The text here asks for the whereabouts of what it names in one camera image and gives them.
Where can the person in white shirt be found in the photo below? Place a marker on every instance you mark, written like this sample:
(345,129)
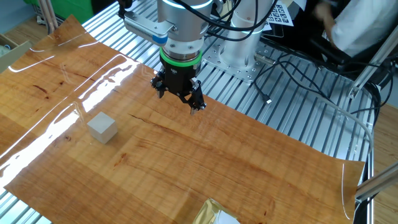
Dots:
(363,25)

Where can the person's forearm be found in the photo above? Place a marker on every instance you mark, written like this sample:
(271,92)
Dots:
(331,32)

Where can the silver aluminium profile bar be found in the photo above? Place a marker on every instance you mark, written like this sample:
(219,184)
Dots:
(377,183)
(373,60)

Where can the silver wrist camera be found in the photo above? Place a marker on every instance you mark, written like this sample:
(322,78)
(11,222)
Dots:
(143,26)

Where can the beige frame post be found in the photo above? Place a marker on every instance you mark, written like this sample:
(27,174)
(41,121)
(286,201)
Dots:
(49,15)

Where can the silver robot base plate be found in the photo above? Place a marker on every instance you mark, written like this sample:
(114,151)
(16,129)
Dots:
(214,62)

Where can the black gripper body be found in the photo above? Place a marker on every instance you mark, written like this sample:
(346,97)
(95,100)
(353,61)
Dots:
(180,79)

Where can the glossy wood grain mat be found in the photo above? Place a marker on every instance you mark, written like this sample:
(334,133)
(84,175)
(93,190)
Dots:
(186,155)

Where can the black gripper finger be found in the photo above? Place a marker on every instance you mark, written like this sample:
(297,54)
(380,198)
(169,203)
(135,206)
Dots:
(161,87)
(197,99)

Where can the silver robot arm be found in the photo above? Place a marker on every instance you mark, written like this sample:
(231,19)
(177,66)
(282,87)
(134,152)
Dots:
(186,25)

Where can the person's hand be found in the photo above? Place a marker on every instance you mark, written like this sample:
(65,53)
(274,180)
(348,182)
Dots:
(324,12)

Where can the printed marker tag sheet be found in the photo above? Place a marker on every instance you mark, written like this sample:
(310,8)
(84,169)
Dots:
(280,15)

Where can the small pale wooden block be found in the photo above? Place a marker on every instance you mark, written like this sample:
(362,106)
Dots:
(102,129)

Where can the gold tissue box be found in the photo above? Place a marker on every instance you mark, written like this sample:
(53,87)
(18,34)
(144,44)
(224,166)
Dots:
(205,214)

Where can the open cardboard box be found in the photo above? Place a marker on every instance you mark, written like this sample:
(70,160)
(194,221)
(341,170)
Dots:
(14,54)

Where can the green plastic object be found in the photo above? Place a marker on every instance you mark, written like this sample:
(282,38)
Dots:
(71,9)

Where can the black bulky object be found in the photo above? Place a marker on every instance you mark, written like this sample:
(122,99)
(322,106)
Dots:
(298,43)

